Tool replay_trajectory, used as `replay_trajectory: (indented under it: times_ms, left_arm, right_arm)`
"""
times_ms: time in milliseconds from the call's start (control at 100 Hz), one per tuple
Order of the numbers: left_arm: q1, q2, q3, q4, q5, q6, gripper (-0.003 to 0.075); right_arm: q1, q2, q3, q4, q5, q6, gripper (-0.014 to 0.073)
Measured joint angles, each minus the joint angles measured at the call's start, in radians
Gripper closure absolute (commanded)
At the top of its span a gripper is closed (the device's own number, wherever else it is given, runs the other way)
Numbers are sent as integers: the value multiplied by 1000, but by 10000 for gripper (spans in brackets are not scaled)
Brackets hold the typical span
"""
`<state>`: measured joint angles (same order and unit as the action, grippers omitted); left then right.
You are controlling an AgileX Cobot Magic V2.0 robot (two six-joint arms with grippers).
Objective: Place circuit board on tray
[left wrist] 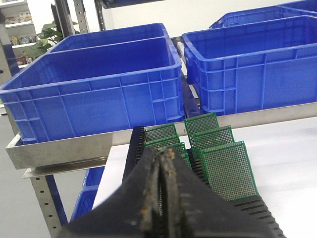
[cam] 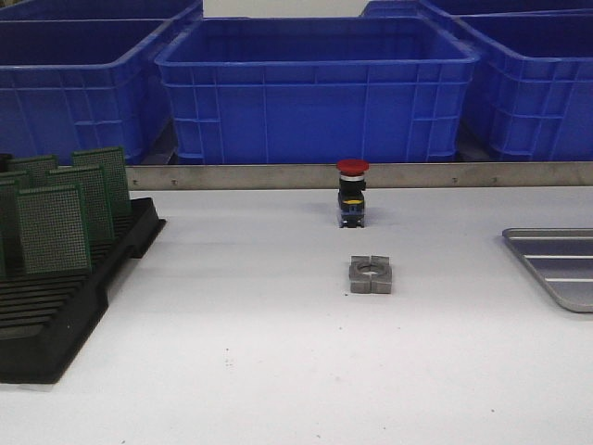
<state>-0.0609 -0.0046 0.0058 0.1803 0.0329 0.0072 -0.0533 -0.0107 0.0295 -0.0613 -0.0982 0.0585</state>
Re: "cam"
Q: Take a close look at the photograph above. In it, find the center blue plastic crate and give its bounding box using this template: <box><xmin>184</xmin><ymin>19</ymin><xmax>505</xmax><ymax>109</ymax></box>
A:
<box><xmin>156</xmin><ymin>18</ymin><xmax>477</xmax><ymax>165</ymax></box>

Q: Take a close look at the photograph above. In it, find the red emergency stop button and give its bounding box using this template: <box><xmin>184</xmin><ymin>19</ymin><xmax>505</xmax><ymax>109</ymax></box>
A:
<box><xmin>336</xmin><ymin>159</ymin><xmax>370</xmax><ymax>228</ymax></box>

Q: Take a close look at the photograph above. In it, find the blue plastic crate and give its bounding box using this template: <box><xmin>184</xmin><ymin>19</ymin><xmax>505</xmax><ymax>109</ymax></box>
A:
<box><xmin>452</xmin><ymin>13</ymin><xmax>593</xmax><ymax>162</ymax></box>
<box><xmin>156</xmin><ymin>18</ymin><xmax>477</xmax><ymax>165</ymax></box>
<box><xmin>1</xmin><ymin>19</ymin><xmax>176</xmax><ymax>163</ymax></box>

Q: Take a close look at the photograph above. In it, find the grey metal clamp block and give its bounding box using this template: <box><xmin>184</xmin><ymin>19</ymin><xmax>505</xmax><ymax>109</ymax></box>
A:
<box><xmin>348</xmin><ymin>255</ymin><xmax>393</xmax><ymax>294</ymax></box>

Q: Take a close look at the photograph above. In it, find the black slotted board rack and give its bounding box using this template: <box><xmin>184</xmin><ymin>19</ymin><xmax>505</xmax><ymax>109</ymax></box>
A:
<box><xmin>1</xmin><ymin>197</ymin><xmax>166</xmax><ymax>384</ymax></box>

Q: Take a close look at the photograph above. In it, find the left blue plastic crate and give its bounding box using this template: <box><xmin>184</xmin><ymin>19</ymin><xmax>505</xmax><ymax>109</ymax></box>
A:
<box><xmin>1</xmin><ymin>19</ymin><xmax>176</xmax><ymax>163</ymax></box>

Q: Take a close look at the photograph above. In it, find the silver metal tray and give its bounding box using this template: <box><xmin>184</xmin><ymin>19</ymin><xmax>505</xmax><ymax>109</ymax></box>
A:
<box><xmin>502</xmin><ymin>228</ymin><xmax>592</xmax><ymax>313</ymax></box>

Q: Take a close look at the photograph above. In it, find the green perforated circuit board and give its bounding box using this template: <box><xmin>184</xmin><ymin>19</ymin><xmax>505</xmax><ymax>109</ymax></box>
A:
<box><xmin>0</xmin><ymin>171</ymin><xmax>31</xmax><ymax>197</ymax></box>
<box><xmin>17</xmin><ymin>184</ymin><xmax>92</xmax><ymax>274</ymax></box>
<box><xmin>71</xmin><ymin>146</ymin><xmax>132</xmax><ymax>217</ymax></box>
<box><xmin>1</xmin><ymin>155</ymin><xmax>58</xmax><ymax>189</ymax></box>
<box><xmin>47</xmin><ymin>165</ymin><xmax>115</xmax><ymax>243</ymax></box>
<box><xmin>1</xmin><ymin>196</ymin><xmax>23</xmax><ymax>278</ymax></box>

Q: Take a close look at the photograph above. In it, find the right blue plastic crate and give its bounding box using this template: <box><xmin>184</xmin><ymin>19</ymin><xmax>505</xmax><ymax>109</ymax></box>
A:
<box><xmin>452</xmin><ymin>13</ymin><xmax>593</xmax><ymax>162</ymax></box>

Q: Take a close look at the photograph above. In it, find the steel table edge rail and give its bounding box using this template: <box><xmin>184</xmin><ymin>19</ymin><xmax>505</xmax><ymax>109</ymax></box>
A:
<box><xmin>126</xmin><ymin>161</ymin><xmax>592</xmax><ymax>191</ymax></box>

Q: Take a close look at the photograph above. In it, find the far right blue crate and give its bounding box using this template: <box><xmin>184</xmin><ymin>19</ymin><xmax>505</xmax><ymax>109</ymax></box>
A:
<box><xmin>361</xmin><ymin>0</ymin><xmax>592</xmax><ymax>18</ymax></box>

